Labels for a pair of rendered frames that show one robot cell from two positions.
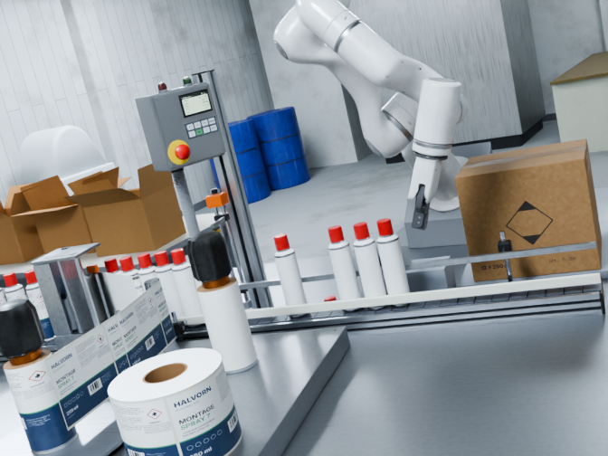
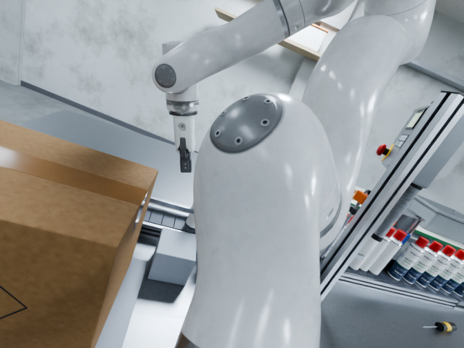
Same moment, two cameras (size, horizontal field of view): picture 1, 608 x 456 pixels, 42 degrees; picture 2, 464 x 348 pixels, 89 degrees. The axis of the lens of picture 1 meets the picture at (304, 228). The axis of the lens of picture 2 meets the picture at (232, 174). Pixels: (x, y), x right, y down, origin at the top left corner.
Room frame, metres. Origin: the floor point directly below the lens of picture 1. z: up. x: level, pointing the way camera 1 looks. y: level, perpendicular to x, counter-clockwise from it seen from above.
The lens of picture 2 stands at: (2.31, -0.53, 1.34)
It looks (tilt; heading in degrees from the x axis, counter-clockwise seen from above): 21 degrees down; 143
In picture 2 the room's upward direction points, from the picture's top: 23 degrees clockwise
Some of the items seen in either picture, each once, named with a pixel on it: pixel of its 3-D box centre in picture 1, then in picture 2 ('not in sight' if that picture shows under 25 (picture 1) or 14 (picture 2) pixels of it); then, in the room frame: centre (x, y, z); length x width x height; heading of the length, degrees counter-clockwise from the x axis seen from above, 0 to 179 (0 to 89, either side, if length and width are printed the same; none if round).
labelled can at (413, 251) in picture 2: not in sight; (408, 257); (2.08, 0.63, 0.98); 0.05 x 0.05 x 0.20
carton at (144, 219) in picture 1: (130, 206); not in sight; (3.68, 0.77, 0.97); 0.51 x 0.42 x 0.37; 152
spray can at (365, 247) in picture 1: (368, 265); not in sight; (1.77, -0.13, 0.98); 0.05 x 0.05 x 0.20
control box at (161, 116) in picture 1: (182, 126); (420, 144); (2.02, 0.24, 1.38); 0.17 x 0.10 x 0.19; 123
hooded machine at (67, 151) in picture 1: (74, 202); not in sight; (6.80, 1.88, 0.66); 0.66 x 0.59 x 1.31; 147
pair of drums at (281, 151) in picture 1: (258, 155); not in sight; (8.90, 0.31, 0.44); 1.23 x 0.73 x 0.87; 145
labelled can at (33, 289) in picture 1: (41, 305); (434, 266); (2.14, 0.76, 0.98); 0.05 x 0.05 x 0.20
